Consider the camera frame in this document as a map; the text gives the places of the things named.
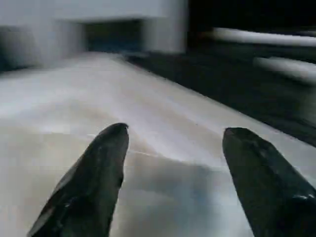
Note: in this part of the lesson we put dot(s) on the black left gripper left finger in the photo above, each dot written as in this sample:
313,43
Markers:
89,187

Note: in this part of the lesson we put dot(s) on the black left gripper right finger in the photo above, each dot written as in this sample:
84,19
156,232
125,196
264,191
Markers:
271,187

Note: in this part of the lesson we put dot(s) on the white plastic table top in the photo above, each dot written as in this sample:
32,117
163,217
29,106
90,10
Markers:
123,103

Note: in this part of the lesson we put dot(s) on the black work mat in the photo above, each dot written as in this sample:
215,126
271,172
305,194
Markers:
237,84

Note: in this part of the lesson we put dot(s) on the white cabinet with glass doors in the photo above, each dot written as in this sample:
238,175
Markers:
74,15

